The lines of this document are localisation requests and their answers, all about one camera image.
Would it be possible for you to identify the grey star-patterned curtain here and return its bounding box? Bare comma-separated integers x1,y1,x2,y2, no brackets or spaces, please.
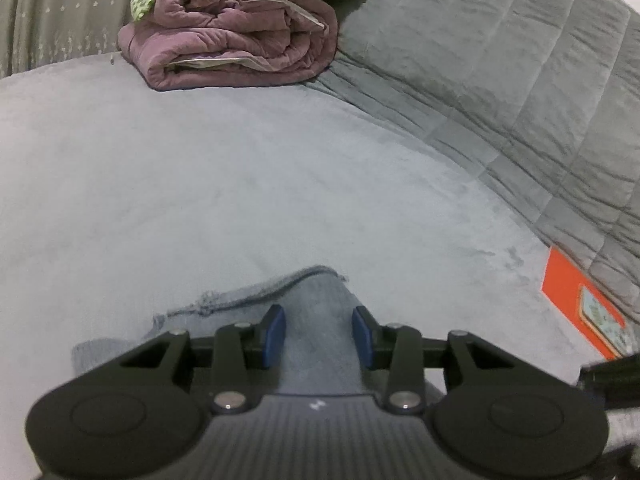
0,0,138,78

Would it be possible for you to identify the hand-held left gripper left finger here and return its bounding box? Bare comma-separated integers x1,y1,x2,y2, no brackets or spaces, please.
117,304,287,415

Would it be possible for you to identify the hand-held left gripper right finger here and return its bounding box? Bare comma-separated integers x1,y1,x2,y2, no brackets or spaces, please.
351,305,526,415

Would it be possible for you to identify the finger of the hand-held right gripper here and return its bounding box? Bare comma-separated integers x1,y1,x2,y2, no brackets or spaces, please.
577,356,640,411

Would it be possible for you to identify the folded purple quilt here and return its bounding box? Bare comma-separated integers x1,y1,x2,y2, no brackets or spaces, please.
117,0,340,92

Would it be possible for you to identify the grey quilted blanket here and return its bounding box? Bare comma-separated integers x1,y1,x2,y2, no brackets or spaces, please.
300,0,640,326

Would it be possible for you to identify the grey knit sweater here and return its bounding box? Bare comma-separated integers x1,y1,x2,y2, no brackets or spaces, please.
72,265,446,406

